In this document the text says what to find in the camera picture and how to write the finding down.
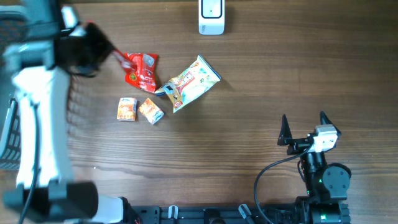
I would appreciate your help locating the small orange snack packet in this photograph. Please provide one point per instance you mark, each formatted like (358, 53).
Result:
(151, 111)

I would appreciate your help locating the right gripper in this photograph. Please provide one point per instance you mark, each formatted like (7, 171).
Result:
(297, 144)

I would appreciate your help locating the yellow snack bag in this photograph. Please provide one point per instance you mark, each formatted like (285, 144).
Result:
(194, 81)

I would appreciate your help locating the red coffee stick sachet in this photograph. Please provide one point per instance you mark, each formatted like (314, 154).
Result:
(127, 65)

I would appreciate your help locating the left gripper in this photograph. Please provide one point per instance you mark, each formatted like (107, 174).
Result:
(105, 48)

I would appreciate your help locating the grey plastic shopping basket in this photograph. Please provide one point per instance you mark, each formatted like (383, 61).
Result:
(12, 31)

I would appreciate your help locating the red crinkled snack packet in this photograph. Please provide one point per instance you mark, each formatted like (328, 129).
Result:
(143, 78)

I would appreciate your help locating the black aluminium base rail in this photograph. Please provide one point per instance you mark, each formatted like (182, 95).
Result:
(277, 213)

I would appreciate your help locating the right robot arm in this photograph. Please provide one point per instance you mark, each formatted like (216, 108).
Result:
(326, 184)

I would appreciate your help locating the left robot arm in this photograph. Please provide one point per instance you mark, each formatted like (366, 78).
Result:
(46, 191)

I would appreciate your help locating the orange juice carton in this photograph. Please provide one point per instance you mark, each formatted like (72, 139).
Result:
(127, 109)

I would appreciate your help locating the white barcode scanner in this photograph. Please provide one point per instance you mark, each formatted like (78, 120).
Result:
(211, 17)

